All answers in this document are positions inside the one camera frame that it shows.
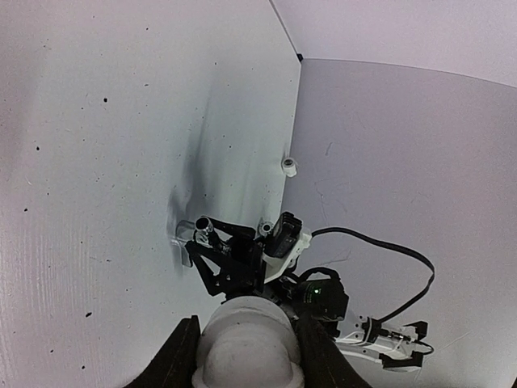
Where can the white pipe elbow fitting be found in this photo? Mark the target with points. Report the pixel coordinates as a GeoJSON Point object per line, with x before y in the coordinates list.
{"type": "Point", "coordinates": [248, 342]}

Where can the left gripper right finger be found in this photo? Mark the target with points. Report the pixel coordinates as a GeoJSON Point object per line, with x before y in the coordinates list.
{"type": "Point", "coordinates": [323, 365]}

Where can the small white pipe fitting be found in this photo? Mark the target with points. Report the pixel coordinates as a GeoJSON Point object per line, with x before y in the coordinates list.
{"type": "Point", "coordinates": [289, 167]}

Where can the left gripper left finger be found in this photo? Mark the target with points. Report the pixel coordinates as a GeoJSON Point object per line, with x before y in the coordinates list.
{"type": "Point", "coordinates": [175, 362]}

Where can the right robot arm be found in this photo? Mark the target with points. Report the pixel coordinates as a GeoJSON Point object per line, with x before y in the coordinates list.
{"type": "Point", "coordinates": [238, 261]}

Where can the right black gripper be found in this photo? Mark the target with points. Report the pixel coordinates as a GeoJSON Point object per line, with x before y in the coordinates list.
{"type": "Point", "coordinates": [317, 292]}

